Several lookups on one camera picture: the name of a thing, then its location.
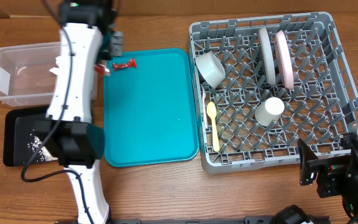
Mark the grey dishwasher rack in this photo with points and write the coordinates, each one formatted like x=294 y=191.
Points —
x=319 y=109

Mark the grey bowl with rice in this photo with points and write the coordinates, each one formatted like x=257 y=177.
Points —
x=210 y=69

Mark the clear plastic bin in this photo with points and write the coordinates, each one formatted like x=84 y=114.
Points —
x=25 y=76

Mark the teal serving tray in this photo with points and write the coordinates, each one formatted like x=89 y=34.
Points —
x=149 y=109

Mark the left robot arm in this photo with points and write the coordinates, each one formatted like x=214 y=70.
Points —
x=67 y=131

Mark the yellow plastic spoon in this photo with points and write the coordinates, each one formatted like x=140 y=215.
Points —
x=212 y=113

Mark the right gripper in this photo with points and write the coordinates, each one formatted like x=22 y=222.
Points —
x=311 y=169

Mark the black tray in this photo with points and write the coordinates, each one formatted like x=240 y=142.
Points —
x=20 y=140

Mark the white plastic utensil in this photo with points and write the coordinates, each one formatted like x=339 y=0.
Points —
x=204 y=106

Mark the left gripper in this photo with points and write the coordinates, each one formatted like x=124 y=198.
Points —
x=117 y=49

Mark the grey plate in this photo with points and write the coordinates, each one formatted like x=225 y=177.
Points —
x=267 y=56

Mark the red candy wrapper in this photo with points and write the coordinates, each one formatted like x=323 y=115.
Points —
x=120 y=66

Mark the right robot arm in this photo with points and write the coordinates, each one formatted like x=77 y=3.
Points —
x=334 y=175

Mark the red foil wrapper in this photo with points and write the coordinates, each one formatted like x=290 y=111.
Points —
x=102 y=70

